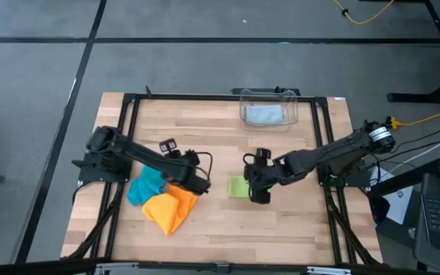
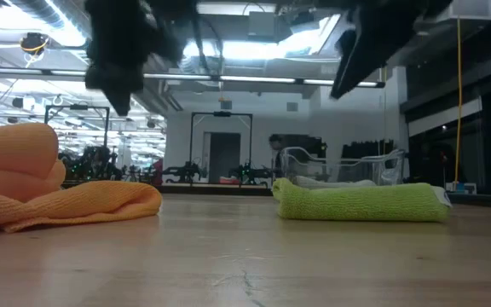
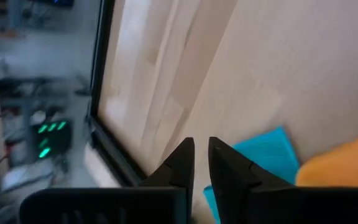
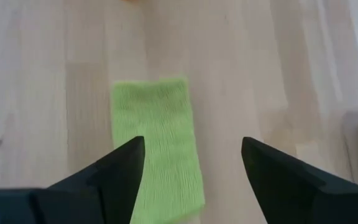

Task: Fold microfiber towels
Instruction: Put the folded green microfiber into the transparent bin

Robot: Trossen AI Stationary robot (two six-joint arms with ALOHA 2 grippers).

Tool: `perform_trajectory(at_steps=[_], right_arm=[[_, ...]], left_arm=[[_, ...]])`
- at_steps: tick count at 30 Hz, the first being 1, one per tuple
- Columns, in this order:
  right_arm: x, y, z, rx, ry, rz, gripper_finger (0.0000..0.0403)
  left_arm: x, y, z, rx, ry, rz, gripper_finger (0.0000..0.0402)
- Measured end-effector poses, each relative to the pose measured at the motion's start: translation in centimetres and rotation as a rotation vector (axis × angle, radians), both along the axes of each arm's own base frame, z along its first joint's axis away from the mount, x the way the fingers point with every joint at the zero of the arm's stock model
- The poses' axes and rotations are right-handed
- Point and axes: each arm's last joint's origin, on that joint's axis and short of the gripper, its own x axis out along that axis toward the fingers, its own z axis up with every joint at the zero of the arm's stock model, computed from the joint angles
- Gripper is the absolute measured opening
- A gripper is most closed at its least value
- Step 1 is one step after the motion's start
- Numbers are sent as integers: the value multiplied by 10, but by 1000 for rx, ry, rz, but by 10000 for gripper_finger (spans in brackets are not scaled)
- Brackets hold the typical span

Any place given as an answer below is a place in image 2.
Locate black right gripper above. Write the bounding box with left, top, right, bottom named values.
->
left=329, top=0, right=456, bottom=101

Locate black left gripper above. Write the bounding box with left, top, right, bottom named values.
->
left=84, top=0, right=199, bottom=118

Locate orange microfiber towel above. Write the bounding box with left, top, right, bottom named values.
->
left=0, top=122, right=164, bottom=234

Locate grey microfiber towel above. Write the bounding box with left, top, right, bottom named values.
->
left=292, top=175, right=378, bottom=190

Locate lime green microfiber towel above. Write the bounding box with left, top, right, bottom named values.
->
left=271, top=177, right=453, bottom=223

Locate dark background robot station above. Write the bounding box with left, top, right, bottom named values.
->
left=60, top=144, right=123, bottom=182

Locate long ceiling light bar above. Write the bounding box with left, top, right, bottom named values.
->
left=0, top=66, right=386, bottom=90

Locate clear plastic bin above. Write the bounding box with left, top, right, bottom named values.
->
left=280, top=146, right=407, bottom=191

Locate person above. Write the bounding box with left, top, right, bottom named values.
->
left=268, top=133, right=288, bottom=180

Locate background work table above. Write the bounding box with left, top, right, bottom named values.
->
left=165, top=181, right=273, bottom=197

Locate blue white box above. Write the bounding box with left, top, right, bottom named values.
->
left=444, top=181, right=478, bottom=196

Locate black background gantry frame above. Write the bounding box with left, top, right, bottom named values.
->
left=188, top=111, right=254, bottom=185
left=43, top=104, right=111, bottom=148

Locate hanging black cable reel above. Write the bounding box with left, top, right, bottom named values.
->
left=19, top=32, right=51, bottom=56

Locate yellow extension cord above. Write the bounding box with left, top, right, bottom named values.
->
left=453, top=16, right=464, bottom=185

